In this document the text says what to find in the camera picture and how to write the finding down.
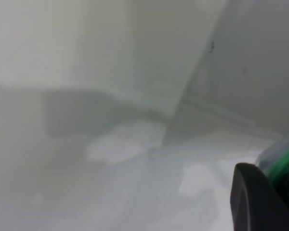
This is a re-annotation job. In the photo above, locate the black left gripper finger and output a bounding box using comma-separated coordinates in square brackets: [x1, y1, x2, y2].
[229, 162, 289, 231]

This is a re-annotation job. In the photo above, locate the clear zip bag green zipper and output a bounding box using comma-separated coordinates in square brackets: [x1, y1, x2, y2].
[0, 81, 289, 231]

